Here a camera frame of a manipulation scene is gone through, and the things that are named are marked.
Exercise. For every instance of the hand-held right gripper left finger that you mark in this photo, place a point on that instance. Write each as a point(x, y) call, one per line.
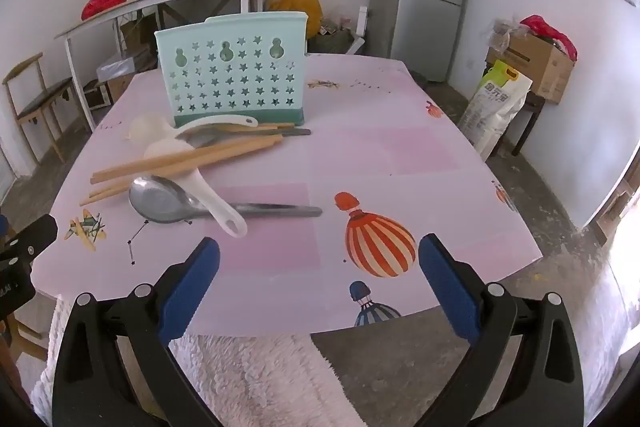
point(190, 287)

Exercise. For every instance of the large cardboard box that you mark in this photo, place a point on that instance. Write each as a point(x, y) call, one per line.
point(540, 67)

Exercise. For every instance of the yellow plastic bag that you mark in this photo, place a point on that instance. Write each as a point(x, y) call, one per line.
point(297, 9)

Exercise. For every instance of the white upright appliance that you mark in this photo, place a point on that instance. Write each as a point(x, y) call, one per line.
point(361, 27)

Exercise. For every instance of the small cardboard box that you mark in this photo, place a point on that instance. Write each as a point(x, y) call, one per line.
point(137, 32)

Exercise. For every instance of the white plastic rice spoon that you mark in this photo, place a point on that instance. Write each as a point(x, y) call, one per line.
point(220, 207)
point(145, 127)

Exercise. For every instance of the large metal spoon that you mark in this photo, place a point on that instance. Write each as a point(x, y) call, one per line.
point(160, 202)

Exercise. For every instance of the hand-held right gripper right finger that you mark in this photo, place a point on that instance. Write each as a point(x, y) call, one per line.
point(450, 287)

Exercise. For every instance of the grey plastic bag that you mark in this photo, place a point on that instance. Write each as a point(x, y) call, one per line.
point(505, 34)

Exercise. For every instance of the white fluffy blanket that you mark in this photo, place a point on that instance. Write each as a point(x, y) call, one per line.
point(250, 382)

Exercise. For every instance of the flat white box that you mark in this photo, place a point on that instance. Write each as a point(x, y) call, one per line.
point(122, 67)

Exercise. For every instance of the white rice sack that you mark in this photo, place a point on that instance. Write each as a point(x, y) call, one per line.
point(492, 107)

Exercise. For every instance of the dark green bag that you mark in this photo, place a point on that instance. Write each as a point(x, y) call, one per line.
point(332, 41)

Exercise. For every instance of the wooden chair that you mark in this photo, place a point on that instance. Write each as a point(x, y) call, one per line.
point(40, 97)
point(17, 334)

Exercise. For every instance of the teal star-holed utensil holder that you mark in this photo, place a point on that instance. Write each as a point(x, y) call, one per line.
point(280, 114)

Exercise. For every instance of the dark wooden stool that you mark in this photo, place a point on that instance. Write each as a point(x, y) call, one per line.
point(530, 107)

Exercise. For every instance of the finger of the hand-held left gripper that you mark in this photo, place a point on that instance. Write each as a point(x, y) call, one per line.
point(37, 232)
point(2, 223)

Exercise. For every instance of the pink printed tablecloth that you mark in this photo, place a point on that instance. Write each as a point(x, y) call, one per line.
point(400, 157)

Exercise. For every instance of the red plastic bag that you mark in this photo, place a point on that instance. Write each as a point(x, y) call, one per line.
point(550, 34)
point(102, 2)

